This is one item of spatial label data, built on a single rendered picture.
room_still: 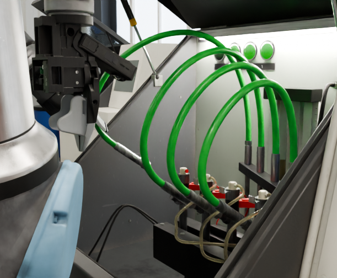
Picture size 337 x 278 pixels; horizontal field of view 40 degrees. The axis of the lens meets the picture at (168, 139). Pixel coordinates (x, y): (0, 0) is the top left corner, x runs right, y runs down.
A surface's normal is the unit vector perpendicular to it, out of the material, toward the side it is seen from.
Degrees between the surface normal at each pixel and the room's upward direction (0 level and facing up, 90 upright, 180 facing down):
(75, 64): 90
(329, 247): 76
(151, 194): 90
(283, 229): 90
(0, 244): 93
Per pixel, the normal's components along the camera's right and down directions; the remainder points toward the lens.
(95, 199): 0.57, 0.12
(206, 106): -0.82, 0.08
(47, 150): 0.70, -0.58
